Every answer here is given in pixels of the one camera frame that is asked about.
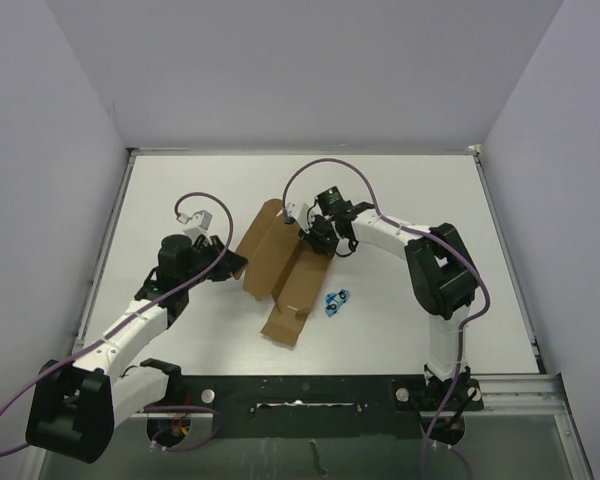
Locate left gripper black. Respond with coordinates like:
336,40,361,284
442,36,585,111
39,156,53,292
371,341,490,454
181,234,247,289

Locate brown cardboard box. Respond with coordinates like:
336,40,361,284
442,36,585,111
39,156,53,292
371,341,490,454
236,198,332,347

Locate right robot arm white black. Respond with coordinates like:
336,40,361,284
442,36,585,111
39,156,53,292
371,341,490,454
285,187,479,409

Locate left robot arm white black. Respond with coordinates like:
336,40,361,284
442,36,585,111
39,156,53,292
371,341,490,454
25,234,248,463

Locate blue toy car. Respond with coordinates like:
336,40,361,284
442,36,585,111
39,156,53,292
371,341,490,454
325,289,350,317

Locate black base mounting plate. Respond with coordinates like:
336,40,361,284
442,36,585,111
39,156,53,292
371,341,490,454
165,374,484,444

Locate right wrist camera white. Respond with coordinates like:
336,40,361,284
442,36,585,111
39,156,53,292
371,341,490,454
283,202,310,233

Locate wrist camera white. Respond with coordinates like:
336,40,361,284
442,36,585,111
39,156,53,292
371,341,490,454
176,210,213,241
283,202,310,233

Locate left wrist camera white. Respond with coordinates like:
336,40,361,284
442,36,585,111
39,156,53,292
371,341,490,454
176,210,213,241

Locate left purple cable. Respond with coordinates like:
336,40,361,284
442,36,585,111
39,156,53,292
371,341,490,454
0,191,234,458

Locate purple cable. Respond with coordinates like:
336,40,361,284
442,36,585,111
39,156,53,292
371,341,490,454
0,191,234,458
281,157,492,480

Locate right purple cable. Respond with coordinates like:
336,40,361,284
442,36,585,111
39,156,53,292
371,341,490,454
281,157,492,480

